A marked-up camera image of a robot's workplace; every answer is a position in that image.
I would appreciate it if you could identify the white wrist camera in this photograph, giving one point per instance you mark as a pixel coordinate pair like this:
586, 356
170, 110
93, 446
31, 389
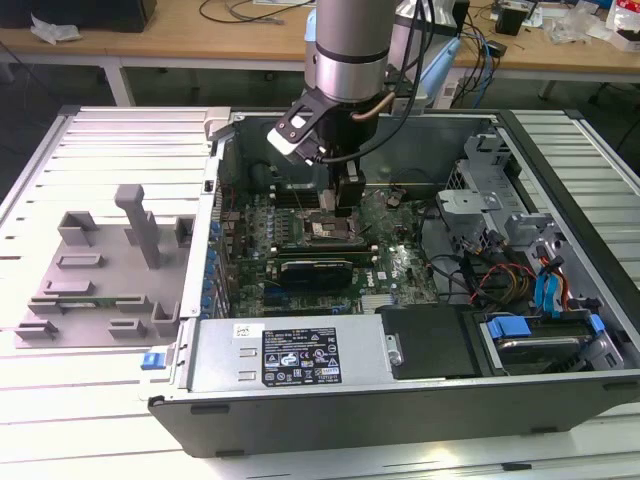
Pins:
287, 142

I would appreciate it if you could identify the green motherboard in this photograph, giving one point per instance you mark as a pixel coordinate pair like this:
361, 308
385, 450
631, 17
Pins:
400, 260

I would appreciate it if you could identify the CPU socket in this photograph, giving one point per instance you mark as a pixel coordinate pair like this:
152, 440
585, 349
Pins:
327, 231

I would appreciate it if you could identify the silver metal drive cage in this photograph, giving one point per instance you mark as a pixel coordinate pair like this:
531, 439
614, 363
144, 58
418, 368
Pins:
465, 205

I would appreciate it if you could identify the white red printed bag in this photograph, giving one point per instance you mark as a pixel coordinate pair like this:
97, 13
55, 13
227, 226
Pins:
622, 20

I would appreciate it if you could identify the white crumpled plastic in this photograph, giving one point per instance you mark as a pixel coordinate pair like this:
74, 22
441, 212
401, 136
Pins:
52, 30

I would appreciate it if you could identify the silver power supply unit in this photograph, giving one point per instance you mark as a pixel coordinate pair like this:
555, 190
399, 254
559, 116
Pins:
220, 350

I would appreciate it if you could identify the black power adapter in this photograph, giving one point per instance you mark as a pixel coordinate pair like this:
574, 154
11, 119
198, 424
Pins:
496, 48

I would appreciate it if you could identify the black graphics card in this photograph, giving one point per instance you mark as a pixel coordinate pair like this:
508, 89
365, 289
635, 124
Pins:
312, 272

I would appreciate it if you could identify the black RAM slot bank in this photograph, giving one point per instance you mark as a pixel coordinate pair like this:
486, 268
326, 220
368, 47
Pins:
285, 199

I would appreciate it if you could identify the wooden desk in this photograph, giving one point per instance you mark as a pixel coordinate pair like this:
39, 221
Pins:
150, 45

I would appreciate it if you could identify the small black box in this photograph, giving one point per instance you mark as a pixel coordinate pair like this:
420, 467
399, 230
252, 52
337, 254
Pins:
510, 22

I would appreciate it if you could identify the grey plastic case latch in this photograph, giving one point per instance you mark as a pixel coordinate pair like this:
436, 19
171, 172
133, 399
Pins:
217, 122

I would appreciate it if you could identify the black equipment box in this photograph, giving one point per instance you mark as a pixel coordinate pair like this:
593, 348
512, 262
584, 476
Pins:
75, 12

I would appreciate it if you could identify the clear plastic wrappers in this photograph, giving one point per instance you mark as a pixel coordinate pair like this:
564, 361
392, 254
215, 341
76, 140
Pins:
575, 27

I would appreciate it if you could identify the black open PC case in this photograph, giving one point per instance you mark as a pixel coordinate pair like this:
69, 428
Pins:
350, 420

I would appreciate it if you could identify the loose green RAM stick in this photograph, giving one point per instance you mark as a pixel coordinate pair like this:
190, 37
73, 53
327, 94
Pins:
105, 302

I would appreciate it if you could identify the black plastic shroud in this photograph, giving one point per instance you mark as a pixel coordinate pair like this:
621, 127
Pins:
430, 340

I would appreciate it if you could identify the silver chipset heatsink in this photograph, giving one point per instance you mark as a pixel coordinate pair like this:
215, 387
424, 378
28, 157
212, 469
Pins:
377, 302

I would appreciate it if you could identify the blue plastic latch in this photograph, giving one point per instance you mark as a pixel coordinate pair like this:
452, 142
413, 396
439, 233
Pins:
152, 361

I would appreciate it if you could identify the grey parts rack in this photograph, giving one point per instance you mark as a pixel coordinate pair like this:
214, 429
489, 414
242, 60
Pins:
115, 280

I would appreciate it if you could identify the hard disk in blue carrier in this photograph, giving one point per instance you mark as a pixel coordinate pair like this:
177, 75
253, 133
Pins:
540, 345

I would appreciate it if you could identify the installed green RAM stick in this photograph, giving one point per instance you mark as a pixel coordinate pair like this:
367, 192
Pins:
325, 248

